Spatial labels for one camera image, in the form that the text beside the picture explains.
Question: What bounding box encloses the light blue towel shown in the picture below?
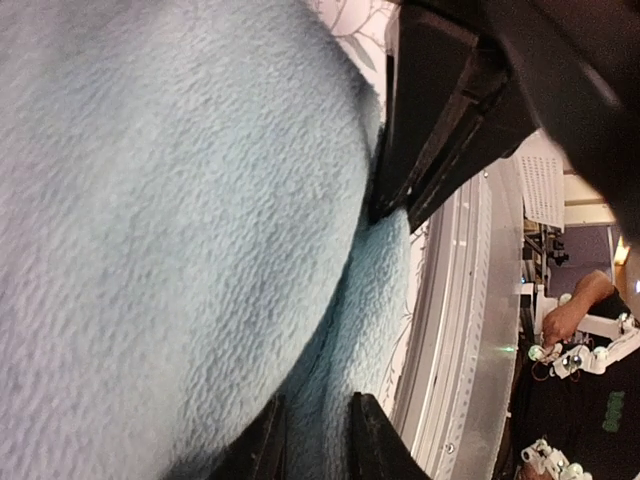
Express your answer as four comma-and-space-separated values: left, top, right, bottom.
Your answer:
1, 1, 410, 479

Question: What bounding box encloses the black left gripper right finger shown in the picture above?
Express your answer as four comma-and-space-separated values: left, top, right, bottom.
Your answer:
348, 392, 430, 480

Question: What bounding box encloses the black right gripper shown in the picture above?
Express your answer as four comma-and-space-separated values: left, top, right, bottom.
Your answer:
369, 1, 639, 240

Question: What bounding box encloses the front aluminium rail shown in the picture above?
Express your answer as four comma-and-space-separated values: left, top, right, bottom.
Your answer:
381, 160, 523, 479

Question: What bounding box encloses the operator person in black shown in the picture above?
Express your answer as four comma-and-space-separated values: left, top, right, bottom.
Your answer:
509, 269, 640, 480

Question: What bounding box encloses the floral table mat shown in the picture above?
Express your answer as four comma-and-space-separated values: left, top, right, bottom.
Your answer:
308, 0, 429, 415

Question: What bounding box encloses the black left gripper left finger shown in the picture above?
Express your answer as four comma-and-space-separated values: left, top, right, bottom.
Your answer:
209, 395, 287, 480

